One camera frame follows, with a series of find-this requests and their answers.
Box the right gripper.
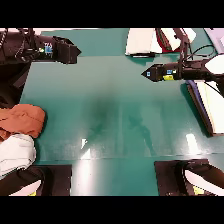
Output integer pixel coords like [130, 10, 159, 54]
[153, 62, 184, 83]

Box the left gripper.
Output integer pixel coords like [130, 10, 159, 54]
[52, 35, 76, 65]

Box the brown T-shirt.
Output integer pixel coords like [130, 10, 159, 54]
[0, 103, 47, 142]

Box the red garment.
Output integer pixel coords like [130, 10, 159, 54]
[154, 28, 175, 54]

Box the white garment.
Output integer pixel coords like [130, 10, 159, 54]
[0, 133, 37, 178]
[125, 28, 158, 56]
[195, 79, 224, 135]
[160, 28, 198, 52]

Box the pale lilac garment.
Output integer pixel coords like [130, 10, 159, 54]
[203, 28, 224, 54]

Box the black cable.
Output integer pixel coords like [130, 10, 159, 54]
[187, 44, 217, 62]

